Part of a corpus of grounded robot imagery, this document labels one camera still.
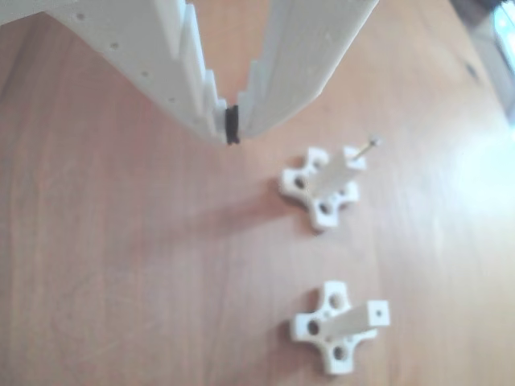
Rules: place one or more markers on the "small metal screw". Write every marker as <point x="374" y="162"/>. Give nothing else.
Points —
<point x="368" y="146"/>

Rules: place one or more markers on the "white cross-base post stand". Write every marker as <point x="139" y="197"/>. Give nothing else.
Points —
<point x="334" y="173"/>
<point x="354" y="321"/>

